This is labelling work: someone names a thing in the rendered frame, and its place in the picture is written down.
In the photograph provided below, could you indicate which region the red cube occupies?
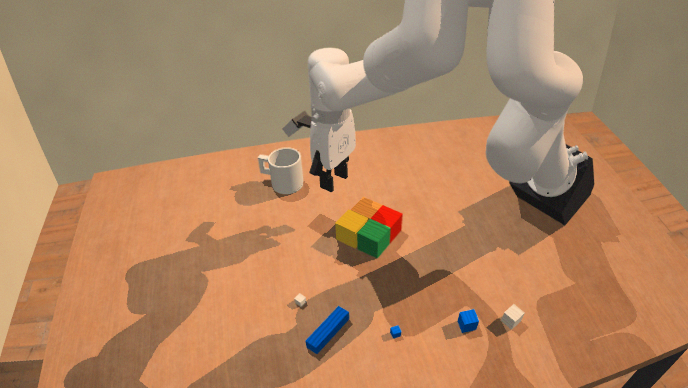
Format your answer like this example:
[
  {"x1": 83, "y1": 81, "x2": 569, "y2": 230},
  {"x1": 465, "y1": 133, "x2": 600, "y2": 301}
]
[{"x1": 370, "y1": 205, "x2": 403, "y2": 243}]

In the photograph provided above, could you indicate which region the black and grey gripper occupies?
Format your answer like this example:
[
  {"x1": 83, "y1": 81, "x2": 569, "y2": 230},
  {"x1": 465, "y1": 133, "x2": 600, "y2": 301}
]
[{"x1": 309, "y1": 110, "x2": 356, "y2": 192}]

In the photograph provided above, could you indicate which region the yellow cube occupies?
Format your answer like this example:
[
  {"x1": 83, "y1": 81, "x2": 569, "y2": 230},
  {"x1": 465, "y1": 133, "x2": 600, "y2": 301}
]
[{"x1": 335, "y1": 210, "x2": 368, "y2": 248}]

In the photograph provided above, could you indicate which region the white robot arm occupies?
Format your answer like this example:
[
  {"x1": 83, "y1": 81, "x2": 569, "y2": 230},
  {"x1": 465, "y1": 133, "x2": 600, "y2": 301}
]
[{"x1": 282, "y1": 0, "x2": 588, "y2": 197}]

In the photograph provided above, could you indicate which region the grey mug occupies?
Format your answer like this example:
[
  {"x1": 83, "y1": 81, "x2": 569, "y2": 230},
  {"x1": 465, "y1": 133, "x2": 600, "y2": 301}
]
[{"x1": 258, "y1": 148, "x2": 303, "y2": 194}]

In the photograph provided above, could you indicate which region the green cube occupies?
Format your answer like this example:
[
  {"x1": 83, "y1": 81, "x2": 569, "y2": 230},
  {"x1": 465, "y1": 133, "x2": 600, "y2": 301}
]
[{"x1": 357, "y1": 219, "x2": 391, "y2": 258}]

